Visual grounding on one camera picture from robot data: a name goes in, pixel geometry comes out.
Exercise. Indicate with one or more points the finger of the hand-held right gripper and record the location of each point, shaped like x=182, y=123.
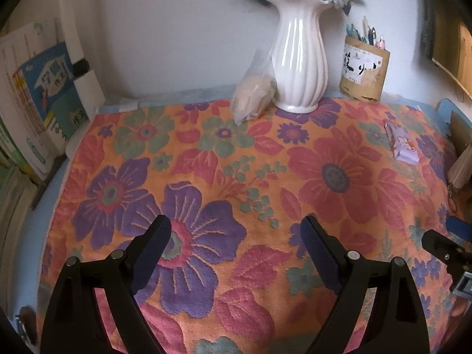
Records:
x=459, y=225
x=442, y=246

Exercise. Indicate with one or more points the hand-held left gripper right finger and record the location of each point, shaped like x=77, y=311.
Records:
x=320, y=254

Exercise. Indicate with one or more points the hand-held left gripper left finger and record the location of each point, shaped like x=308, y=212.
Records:
x=147, y=265

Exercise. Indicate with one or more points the purple printed packet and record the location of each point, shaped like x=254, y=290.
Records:
x=402, y=143

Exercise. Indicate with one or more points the floral table cloth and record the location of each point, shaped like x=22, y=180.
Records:
x=239, y=177

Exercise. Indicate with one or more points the blue chair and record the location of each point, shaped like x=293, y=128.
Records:
x=444, y=107

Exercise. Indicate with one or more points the small dark object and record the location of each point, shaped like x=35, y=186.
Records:
x=25, y=322

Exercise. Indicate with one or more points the stack of green books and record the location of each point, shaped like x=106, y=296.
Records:
x=11, y=191

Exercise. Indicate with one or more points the clear plastic bag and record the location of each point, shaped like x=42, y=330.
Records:
x=252, y=96

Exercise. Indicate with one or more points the beige pen holder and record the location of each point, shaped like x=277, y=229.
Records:
x=363, y=72

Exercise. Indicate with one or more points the white bookend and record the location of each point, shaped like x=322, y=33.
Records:
x=90, y=92

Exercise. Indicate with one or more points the white ribbed vase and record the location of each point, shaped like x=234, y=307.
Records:
x=297, y=59

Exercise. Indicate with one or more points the blue cover book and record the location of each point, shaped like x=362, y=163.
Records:
x=55, y=88

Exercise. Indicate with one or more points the black clip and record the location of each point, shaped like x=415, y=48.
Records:
x=80, y=68

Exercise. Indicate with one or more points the bunch of pens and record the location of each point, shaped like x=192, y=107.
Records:
x=368, y=35

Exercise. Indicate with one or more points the row of books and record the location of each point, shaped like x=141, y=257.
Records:
x=18, y=66

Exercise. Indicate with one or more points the black wall television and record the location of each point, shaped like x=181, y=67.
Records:
x=446, y=25

